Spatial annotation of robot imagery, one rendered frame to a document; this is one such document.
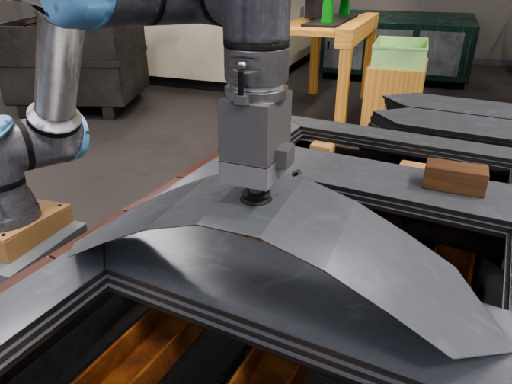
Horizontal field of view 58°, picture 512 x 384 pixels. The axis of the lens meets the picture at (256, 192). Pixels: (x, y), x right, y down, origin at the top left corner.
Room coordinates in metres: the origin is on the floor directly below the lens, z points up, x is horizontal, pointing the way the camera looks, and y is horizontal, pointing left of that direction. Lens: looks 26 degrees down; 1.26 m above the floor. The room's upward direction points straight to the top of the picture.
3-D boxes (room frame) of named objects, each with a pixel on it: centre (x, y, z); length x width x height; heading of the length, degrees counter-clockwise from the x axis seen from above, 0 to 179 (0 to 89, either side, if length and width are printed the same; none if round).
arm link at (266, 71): (0.54, 0.00, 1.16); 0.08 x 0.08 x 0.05
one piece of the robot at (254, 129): (0.54, -0.01, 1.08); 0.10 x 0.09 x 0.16; 67
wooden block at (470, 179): (0.87, -0.41, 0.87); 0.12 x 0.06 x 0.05; 67
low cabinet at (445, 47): (6.10, -1.83, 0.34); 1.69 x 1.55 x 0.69; 69
